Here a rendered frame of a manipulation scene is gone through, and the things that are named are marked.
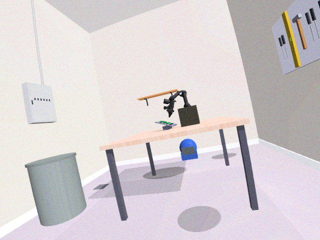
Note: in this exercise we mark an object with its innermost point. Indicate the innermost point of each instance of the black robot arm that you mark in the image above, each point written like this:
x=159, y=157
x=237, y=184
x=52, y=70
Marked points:
x=171, y=100

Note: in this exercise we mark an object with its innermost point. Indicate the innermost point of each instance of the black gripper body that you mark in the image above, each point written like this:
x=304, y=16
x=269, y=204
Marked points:
x=170, y=109

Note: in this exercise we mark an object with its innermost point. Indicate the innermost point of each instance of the lavender switch panel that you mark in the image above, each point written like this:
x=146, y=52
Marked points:
x=168, y=125

